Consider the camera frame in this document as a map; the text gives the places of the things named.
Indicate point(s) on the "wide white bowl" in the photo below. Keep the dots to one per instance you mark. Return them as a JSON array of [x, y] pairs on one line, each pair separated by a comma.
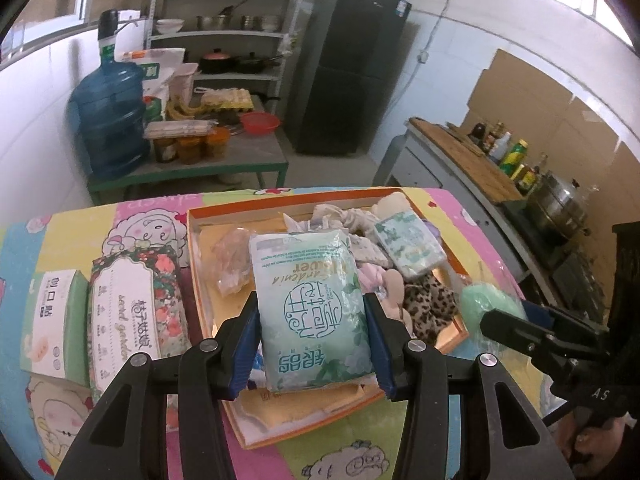
[[169, 26]]

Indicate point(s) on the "small white bowl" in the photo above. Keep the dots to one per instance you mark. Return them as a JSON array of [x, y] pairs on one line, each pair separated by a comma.
[[270, 22]]

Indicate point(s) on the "dark refrigerator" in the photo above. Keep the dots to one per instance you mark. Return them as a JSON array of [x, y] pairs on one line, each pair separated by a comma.
[[345, 70]]

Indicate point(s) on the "dark sauce bottle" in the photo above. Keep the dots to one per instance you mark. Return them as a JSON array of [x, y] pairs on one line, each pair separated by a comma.
[[492, 135], [476, 135]]

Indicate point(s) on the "blue water jug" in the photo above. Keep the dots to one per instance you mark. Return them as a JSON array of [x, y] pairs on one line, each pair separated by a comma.
[[110, 115]]

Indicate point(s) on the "green yellow bottle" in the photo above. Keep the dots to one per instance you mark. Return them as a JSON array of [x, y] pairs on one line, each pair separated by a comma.
[[515, 157]]

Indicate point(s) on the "clear jar dark contents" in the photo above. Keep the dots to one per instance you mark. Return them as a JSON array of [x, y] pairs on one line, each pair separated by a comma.
[[165, 150]]

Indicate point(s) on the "bunch of bananas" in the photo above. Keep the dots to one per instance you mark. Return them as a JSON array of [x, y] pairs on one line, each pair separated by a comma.
[[182, 110]]

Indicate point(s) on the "green white carton box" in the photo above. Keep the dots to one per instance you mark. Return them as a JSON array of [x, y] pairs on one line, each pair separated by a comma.
[[55, 320]]

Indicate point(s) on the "white sack green label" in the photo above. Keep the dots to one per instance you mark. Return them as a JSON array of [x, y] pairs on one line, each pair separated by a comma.
[[155, 70]]

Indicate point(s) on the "black water pump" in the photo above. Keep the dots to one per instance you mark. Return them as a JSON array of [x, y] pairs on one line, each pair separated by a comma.
[[107, 25]]

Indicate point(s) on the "red plastic basket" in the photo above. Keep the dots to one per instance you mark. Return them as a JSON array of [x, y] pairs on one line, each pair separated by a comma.
[[260, 122]]

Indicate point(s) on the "clear flat food box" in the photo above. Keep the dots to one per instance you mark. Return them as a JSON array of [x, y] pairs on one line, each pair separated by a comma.
[[180, 129]]

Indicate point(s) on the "pink plush rabbit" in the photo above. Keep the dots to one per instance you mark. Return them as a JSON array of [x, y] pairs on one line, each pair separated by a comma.
[[387, 287]]

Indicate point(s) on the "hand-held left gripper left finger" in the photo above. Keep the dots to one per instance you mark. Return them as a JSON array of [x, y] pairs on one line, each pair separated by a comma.
[[243, 355]]

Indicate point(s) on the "egg tray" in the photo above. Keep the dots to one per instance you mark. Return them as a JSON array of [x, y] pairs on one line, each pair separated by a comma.
[[225, 99]]

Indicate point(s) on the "white framed window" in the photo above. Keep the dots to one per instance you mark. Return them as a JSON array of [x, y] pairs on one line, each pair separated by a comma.
[[60, 0]]

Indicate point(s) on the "wooden cutting board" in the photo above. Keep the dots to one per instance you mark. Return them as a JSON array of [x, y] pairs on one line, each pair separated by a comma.
[[465, 165]]

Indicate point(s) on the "metal bowl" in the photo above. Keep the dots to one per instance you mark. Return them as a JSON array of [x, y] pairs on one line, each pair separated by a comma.
[[212, 21]]

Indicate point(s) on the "metal shelf rack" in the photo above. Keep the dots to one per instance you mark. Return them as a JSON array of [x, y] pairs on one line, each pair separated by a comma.
[[225, 35]]

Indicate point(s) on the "gold box tray orange rim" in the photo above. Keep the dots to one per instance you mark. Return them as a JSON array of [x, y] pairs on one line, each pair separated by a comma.
[[300, 412]]

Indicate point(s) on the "green bagged item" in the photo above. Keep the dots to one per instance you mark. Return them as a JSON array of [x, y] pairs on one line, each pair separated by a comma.
[[482, 302]]

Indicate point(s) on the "amber glass bottle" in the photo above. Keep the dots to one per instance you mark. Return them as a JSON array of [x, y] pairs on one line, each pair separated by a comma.
[[527, 177]]

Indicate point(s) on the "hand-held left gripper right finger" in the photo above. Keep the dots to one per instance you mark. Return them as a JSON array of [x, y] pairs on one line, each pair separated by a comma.
[[382, 360]]

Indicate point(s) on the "low green framed table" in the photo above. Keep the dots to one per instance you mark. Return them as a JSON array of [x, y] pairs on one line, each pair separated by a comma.
[[250, 152]]

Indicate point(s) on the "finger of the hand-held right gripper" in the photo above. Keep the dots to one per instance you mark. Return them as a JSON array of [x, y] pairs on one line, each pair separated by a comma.
[[537, 312], [515, 332]]

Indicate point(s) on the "white plastic bottle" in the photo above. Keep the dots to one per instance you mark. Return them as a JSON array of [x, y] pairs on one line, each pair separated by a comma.
[[500, 149]]

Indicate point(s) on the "black cooker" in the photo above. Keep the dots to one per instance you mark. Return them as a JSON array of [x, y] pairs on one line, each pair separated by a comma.
[[520, 220]]

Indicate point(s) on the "clear jar orange contents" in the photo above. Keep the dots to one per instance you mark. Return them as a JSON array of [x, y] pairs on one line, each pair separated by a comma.
[[216, 142], [190, 150]]

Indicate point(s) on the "small floral tissue packet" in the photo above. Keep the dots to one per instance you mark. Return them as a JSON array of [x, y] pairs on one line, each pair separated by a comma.
[[407, 242]]

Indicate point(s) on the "black pot red lid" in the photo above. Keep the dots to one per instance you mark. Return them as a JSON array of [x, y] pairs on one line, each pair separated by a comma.
[[217, 61]]

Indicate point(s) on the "person's right hand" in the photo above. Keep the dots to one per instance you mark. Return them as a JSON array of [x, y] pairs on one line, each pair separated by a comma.
[[585, 447]]

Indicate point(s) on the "floral print tissue pack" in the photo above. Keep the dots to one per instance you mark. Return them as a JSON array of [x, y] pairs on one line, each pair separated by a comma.
[[135, 310]]

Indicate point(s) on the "black frying pan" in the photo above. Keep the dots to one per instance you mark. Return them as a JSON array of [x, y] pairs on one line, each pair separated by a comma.
[[255, 63]]

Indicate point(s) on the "leopard print scrunchie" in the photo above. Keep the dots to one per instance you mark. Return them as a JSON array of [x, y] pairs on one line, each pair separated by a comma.
[[430, 305]]

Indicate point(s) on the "steel steamer pot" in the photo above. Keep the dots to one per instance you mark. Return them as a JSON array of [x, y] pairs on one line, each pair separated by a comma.
[[557, 205]]

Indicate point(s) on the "large mint tissue pack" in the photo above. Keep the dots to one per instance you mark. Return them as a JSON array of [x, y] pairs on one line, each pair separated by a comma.
[[310, 310]]

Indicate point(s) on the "metal cups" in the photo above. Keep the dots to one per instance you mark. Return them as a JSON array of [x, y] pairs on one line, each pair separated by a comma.
[[248, 21]]

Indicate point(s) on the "plain white sack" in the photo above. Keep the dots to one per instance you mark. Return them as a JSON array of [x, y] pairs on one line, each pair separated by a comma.
[[180, 85]]

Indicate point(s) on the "large cardboard sheet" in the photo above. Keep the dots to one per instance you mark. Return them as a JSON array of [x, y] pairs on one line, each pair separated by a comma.
[[520, 95]]

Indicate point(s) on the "clear plastic packet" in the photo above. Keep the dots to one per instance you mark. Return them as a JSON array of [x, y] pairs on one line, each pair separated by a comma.
[[232, 260]]

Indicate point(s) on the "grey kitchen cabinet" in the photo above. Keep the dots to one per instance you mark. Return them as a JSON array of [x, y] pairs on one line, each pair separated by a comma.
[[425, 170]]

